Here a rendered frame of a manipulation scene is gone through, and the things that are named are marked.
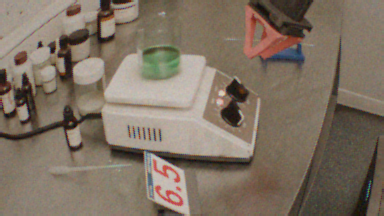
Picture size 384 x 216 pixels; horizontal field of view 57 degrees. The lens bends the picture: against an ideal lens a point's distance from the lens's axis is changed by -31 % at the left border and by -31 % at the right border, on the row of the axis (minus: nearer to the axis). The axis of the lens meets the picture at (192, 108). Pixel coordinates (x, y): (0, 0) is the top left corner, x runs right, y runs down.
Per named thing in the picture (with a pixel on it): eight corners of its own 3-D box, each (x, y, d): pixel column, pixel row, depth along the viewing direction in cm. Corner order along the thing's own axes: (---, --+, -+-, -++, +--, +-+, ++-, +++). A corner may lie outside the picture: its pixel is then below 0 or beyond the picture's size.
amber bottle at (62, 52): (71, 68, 88) (68, 31, 83) (74, 74, 85) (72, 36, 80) (57, 73, 86) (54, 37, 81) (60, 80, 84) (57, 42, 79)
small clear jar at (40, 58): (28, 84, 84) (25, 58, 80) (42, 71, 88) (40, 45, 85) (42, 88, 82) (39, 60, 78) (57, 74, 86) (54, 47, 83)
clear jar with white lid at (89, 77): (83, 122, 72) (76, 80, 67) (74, 105, 76) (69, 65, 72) (113, 111, 74) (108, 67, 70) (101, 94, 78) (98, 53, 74)
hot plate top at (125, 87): (207, 61, 70) (207, 55, 69) (192, 109, 60) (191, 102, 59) (127, 58, 72) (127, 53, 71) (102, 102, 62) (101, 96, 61)
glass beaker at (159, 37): (175, 90, 62) (172, 31, 58) (129, 84, 64) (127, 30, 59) (192, 64, 68) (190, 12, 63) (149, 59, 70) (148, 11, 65)
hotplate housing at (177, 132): (259, 110, 73) (260, 64, 69) (251, 165, 62) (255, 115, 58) (117, 99, 77) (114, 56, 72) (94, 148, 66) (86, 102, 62)
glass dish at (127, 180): (149, 192, 59) (147, 180, 57) (111, 198, 57) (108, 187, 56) (136, 167, 63) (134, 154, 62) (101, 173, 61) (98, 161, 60)
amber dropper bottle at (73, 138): (64, 143, 67) (55, 106, 63) (75, 135, 69) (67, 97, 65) (74, 151, 65) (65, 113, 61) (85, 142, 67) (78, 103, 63)
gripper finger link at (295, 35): (225, 38, 64) (255, -6, 59) (255, 40, 69) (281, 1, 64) (256, 74, 61) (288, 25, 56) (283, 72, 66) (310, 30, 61)
